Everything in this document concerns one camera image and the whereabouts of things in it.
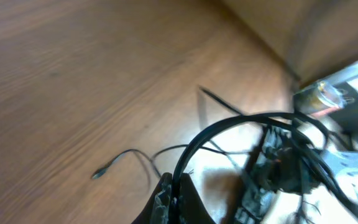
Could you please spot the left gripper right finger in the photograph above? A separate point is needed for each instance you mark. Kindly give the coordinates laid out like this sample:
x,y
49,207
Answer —
x,y
191,209

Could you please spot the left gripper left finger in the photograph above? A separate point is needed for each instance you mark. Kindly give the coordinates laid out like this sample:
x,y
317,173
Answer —
x,y
156,210

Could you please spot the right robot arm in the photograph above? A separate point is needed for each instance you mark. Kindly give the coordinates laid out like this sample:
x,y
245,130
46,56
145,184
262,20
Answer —
x,y
276,165

